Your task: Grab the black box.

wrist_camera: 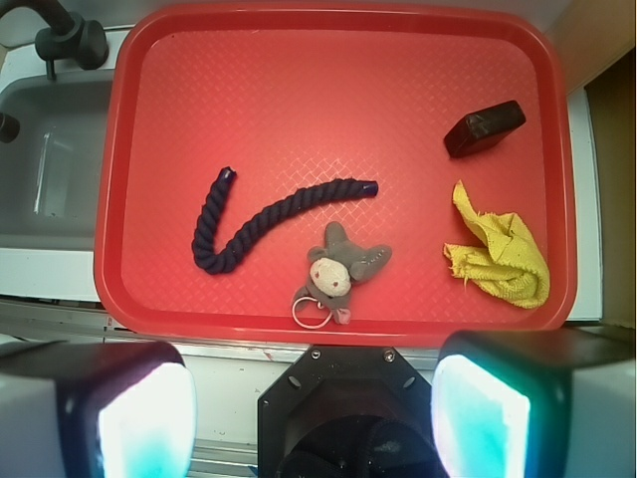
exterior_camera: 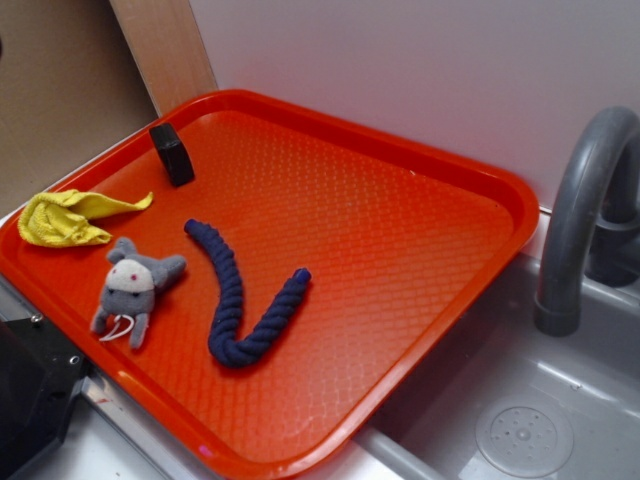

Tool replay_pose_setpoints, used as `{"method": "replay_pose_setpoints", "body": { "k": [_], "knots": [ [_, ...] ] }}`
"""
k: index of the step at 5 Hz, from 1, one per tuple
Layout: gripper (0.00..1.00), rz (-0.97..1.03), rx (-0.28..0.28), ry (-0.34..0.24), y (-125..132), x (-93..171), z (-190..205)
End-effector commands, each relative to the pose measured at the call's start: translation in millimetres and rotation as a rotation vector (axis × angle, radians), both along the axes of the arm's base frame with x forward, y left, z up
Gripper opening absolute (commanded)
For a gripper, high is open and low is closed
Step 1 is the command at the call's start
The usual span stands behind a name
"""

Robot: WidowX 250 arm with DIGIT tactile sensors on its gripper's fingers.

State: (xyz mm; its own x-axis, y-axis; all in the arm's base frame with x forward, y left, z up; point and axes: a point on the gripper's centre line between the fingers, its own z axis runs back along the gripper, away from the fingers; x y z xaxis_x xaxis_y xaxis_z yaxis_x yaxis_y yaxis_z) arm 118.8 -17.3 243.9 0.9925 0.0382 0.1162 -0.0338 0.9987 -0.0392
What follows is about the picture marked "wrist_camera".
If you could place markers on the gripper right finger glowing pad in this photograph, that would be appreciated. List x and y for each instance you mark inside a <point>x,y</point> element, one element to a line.
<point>558,403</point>

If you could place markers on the grey plush mouse toy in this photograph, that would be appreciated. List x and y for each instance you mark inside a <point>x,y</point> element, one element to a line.
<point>335,269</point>

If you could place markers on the yellow cloth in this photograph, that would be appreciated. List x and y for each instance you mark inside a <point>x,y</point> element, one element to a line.
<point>507,264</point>

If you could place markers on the grey sink basin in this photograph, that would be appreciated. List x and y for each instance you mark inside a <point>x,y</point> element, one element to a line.
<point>51,172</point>

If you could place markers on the red plastic tray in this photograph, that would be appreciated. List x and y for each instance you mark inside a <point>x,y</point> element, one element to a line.
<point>291,95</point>

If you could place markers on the black faucet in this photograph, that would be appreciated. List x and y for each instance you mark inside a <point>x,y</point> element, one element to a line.
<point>68,36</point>

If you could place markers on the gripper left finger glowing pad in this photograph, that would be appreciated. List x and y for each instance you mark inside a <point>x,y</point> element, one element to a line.
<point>96,410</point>

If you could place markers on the black box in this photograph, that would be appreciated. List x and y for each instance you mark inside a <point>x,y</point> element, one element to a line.
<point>483,129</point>

